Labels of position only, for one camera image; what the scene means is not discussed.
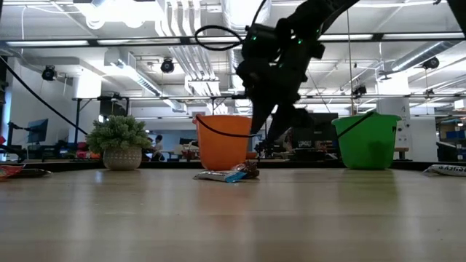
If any long black arm cable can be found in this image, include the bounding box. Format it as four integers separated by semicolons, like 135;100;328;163
0;56;88;136

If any black aluminium table frame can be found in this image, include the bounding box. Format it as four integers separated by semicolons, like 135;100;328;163
0;159;466;170

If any background black metal frame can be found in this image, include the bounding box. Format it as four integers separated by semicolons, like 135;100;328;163
72;93;270;163

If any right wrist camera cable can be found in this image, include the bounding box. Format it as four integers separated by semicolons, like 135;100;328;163
194;0;269;52

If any green plant in white pot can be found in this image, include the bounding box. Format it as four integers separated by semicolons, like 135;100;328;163
86;114;152;172

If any large black monitor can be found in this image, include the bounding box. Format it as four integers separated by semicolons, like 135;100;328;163
292;112;339;143

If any black overhead rig beam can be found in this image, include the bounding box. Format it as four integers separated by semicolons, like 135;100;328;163
7;32;466;47

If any small dark chocolate bar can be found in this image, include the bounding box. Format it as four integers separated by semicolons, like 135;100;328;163
14;168;52;179

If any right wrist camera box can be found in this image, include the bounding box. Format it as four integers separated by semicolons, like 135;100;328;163
235;57;271;90

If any thin hanging pole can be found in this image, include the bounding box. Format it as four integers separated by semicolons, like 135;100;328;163
344;9;355;116

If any brown Snickers bar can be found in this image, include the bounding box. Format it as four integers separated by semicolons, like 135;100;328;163
232;161;261;179

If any red Skittles candy bag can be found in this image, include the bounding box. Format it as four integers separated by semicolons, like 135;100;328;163
0;164;25;180

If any green plastic bucket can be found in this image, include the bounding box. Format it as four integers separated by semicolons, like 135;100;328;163
331;111;403;171

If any person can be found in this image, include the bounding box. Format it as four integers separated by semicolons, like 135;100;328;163
150;134;165;162

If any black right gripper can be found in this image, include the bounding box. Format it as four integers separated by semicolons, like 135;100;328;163
242;22;326;143

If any small black monitor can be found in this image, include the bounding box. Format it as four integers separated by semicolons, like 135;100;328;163
26;118;50;144

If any white blue Hershey's bar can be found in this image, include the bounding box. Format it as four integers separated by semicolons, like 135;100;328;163
192;170;248;183
424;164;466;178

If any orange plastic bucket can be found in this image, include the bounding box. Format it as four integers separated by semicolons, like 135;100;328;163
191;114;256;172

